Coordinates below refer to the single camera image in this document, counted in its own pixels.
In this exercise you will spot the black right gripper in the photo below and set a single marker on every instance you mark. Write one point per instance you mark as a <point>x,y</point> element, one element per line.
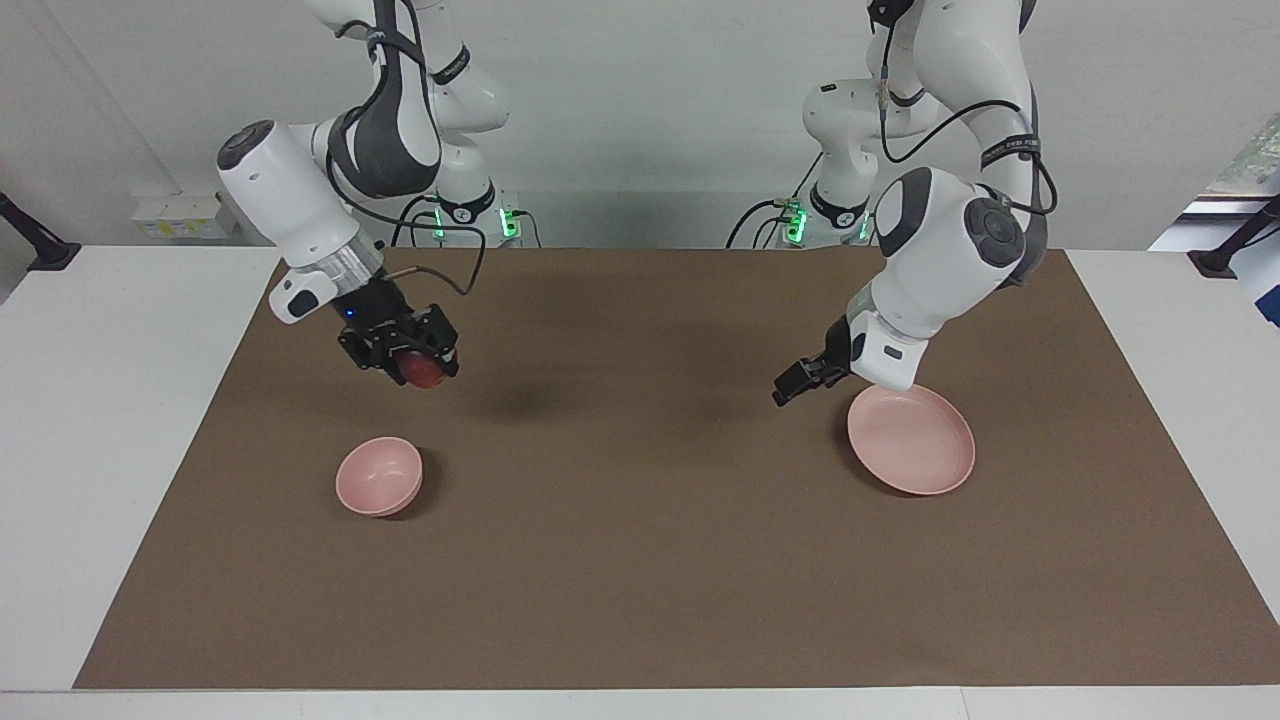
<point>375,315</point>

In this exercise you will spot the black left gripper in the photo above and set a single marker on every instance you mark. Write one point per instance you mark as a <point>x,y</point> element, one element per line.
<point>838,350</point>

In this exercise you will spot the red apple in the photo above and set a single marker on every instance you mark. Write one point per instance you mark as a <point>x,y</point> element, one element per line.
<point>425,373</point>

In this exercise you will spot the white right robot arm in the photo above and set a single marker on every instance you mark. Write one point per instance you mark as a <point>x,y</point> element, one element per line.
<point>290,200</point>

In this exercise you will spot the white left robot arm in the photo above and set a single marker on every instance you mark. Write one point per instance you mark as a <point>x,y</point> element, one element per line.
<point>930,260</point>

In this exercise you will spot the pink plate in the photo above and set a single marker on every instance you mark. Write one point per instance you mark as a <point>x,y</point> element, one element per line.
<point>915,445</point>

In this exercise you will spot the pink bowl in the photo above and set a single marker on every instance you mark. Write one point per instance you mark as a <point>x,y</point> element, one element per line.
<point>378,478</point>

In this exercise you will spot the brown table mat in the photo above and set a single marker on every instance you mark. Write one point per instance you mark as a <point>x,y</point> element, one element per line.
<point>640,560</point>

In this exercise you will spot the white blue panel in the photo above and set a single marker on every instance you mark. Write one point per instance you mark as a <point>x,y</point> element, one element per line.
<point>1262,285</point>

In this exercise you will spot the white wall socket box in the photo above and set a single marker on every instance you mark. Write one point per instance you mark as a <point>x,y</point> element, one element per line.
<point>185,215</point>

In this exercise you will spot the black clamp mount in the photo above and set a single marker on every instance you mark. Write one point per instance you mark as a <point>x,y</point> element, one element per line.
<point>1222,260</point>
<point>45,255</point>

